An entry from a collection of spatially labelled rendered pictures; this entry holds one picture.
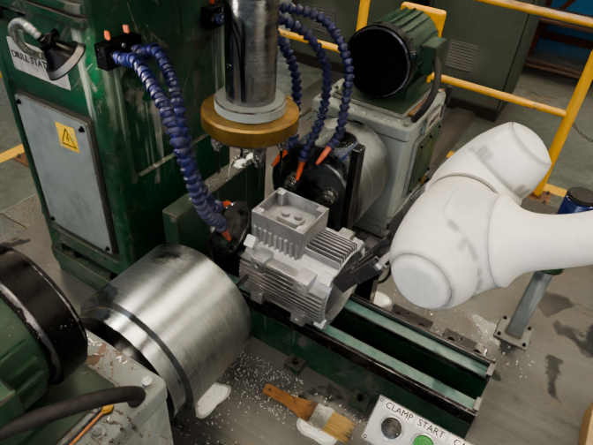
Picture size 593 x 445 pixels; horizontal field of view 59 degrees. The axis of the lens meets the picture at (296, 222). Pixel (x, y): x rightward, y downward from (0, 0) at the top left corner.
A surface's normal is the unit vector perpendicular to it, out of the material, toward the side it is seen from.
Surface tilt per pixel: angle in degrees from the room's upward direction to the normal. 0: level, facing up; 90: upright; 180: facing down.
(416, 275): 98
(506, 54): 90
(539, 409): 0
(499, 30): 90
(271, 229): 90
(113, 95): 90
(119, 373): 0
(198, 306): 36
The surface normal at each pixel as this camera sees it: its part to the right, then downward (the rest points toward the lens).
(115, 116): 0.85, 0.37
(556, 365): 0.07, -0.77
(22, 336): 0.76, -0.08
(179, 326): 0.55, -0.41
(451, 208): -0.20, -0.79
